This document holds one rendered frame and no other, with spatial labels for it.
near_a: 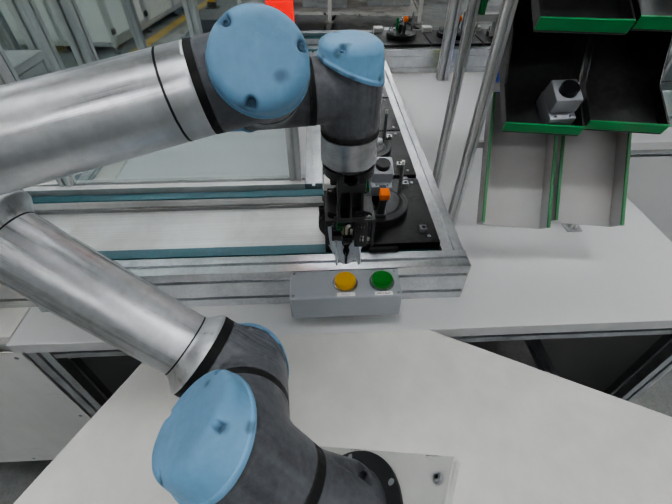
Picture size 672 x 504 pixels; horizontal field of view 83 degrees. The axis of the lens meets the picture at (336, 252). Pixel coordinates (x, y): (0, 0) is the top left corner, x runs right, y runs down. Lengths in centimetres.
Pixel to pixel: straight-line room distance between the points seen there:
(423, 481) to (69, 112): 47
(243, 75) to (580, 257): 93
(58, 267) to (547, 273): 92
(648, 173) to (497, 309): 110
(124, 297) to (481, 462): 57
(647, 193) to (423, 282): 127
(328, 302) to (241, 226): 33
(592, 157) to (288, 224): 68
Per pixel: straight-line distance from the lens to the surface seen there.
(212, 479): 41
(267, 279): 79
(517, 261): 101
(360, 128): 48
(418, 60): 201
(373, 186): 81
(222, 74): 30
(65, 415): 132
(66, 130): 35
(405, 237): 82
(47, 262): 53
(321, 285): 73
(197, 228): 97
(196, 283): 82
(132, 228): 103
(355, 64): 45
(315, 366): 75
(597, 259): 111
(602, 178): 99
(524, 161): 91
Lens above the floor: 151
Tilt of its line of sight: 44 degrees down
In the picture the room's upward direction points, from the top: straight up
